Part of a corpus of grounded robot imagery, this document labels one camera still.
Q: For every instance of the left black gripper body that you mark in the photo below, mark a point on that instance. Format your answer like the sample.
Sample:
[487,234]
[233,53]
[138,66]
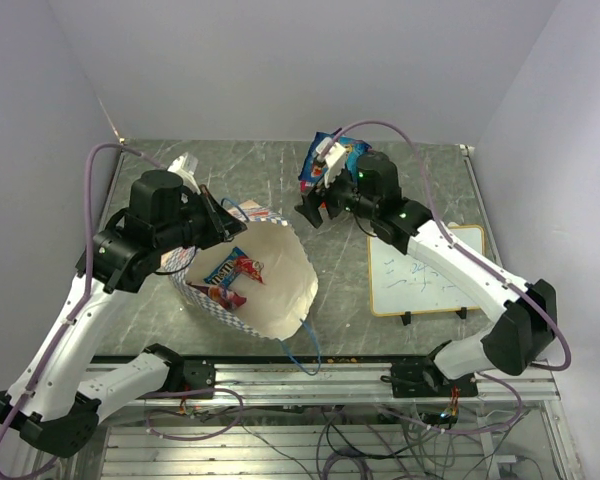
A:
[210,229]

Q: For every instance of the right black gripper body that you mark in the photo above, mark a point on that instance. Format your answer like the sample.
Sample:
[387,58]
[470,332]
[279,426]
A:
[340,196]

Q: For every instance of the blue candy bag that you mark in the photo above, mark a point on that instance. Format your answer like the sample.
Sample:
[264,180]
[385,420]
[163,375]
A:
[311,171]

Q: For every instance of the brown m&m's packet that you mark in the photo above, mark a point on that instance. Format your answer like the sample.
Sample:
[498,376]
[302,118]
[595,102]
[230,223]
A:
[226,272]

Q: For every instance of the purple candy packet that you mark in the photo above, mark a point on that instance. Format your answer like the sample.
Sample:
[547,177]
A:
[223,296]

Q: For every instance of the blue checkered paper bag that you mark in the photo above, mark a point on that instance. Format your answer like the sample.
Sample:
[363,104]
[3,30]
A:
[275,310]

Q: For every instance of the small red snack packet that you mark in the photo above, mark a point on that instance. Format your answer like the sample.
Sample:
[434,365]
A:
[251,268]

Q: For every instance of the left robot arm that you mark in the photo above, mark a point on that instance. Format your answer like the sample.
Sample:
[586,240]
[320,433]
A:
[51,405]

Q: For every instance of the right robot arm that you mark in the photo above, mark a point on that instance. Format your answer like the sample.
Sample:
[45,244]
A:
[522,314]

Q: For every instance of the small whiteboard with writing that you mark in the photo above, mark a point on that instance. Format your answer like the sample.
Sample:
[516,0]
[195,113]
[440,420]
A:
[403,286]

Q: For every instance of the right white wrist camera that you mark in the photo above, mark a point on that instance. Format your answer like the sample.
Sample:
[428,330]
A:
[331,156]

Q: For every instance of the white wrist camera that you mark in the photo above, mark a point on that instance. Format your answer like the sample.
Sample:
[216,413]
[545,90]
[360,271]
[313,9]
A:
[331,156]
[185,166]

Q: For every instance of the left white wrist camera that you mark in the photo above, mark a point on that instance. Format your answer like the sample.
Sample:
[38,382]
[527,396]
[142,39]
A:
[185,166]

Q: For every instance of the aluminium rail frame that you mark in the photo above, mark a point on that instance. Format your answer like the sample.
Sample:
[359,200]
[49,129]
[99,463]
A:
[230,375]

